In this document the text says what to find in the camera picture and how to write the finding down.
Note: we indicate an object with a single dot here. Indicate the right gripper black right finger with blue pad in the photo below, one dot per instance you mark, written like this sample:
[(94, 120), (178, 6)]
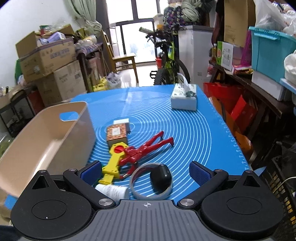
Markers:
[(208, 182)]

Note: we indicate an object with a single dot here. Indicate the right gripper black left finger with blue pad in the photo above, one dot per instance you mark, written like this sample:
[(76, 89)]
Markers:
[(81, 182)]

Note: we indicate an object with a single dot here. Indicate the clear tape roll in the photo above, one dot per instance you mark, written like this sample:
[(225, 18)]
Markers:
[(145, 168)]

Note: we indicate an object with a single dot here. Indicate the yellow toy red dial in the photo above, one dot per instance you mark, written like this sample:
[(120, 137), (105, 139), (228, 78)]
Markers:
[(111, 170)]

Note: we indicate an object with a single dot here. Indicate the beige plastic storage bin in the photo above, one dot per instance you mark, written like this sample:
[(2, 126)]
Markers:
[(58, 138)]

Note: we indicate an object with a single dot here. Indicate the black round object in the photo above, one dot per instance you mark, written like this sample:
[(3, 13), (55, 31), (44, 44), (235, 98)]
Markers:
[(161, 178)]

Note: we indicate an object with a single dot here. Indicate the red action figure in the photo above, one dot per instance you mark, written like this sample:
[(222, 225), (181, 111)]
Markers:
[(133, 155)]

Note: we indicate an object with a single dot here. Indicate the patterned orange small box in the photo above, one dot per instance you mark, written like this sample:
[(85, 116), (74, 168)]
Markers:
[(115, 134)]

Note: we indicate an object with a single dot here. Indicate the small white box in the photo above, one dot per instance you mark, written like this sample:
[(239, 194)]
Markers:
[(124, 121)]

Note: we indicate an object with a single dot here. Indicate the red bag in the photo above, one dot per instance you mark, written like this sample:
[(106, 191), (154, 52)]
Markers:
[(237, 108)]

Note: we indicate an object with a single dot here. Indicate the white tissue box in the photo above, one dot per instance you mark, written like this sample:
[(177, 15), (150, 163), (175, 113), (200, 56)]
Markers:
[(184, 97)]

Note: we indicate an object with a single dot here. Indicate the lower cardboard box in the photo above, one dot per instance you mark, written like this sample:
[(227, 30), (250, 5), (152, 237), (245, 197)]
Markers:
[(61, 85)]

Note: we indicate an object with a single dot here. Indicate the cardboard box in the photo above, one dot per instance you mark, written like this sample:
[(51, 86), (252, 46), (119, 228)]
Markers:
[(61, 85), (41, 55)]

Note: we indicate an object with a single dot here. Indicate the dark wooden side table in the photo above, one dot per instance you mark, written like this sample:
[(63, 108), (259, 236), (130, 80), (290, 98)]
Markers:
[(279, 108)]

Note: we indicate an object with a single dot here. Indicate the wooden chair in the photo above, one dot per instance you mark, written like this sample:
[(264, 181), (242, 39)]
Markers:
[(128, 60)]

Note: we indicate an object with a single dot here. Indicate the green black bicycle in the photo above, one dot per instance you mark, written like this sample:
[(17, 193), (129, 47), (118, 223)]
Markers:
[(169, 65)]

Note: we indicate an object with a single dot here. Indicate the green white carton box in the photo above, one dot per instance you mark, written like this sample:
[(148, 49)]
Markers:
[(228, 55)]

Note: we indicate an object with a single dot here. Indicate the upper cardboard box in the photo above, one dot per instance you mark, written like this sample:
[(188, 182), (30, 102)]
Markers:
[(41, 55)]

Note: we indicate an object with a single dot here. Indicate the white cabinet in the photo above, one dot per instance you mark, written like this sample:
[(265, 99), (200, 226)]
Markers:
[(194, 47)]

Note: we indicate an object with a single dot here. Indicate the teal plastic storage crate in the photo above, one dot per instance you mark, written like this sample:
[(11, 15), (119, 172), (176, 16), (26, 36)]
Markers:
[(269, 49)]

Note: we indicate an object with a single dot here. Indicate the green curtain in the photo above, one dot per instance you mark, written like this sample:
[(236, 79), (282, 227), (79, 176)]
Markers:
[(84, 11)]

